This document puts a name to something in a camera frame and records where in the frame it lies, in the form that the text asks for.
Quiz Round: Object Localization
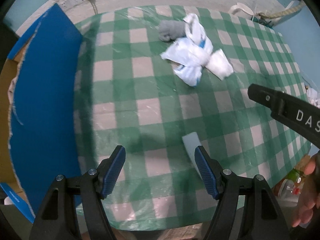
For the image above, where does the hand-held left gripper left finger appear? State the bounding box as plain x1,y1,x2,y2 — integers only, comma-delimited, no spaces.
29,145,126,240

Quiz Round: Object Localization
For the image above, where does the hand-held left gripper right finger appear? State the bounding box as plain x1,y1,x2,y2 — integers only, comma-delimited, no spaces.
194,145,290,240

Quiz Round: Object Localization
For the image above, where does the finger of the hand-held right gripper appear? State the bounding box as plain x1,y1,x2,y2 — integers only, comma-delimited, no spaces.
247,84,284,113

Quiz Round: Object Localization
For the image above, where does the white cloth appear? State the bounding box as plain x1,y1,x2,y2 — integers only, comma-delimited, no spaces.
204,49,234,81

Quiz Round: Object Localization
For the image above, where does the white plastic bag blue print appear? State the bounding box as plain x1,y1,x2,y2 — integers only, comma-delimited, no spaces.
160,13,213,87

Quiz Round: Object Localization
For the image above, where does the cardboard box with blue tape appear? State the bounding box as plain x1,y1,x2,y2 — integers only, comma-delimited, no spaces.
0,4,84,224

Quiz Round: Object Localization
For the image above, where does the grey sock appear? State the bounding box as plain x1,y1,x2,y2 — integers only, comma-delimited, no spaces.
158,21,187,42

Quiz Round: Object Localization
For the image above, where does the person's right hand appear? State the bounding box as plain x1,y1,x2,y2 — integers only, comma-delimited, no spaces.
291,152,320,228

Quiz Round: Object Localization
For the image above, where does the crumpled white bag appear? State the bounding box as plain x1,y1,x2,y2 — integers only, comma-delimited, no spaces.
305,84,320,108

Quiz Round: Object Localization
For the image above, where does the pale blue paper card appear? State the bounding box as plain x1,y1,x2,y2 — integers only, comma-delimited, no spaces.
182,132,200,163

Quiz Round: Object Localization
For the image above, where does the green plastic bottle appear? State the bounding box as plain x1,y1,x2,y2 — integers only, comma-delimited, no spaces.
272,155,313,207

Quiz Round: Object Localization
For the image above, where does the teal plastic basket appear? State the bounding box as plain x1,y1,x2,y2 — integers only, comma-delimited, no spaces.
251,15,274,28

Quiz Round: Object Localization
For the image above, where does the white electric kettle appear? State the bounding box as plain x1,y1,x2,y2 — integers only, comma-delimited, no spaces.
229,2,254,20

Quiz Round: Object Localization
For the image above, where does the green checked tablecloth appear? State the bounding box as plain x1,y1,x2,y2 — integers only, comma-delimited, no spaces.
74,5,314,230

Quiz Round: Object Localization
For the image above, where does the corrugated beige hose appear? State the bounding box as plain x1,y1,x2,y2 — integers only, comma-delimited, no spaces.
260,1,305,19

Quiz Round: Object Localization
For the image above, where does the grey plug with cable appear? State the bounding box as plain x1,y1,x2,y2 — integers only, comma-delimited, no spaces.
85,0,98,15

